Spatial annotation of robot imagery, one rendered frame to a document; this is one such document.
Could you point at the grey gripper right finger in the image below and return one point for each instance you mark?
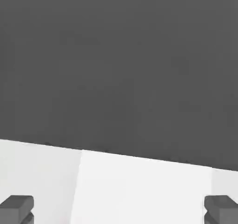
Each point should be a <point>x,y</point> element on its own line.
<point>224,209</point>

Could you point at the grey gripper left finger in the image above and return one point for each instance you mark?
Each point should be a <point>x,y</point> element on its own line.
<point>14,208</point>

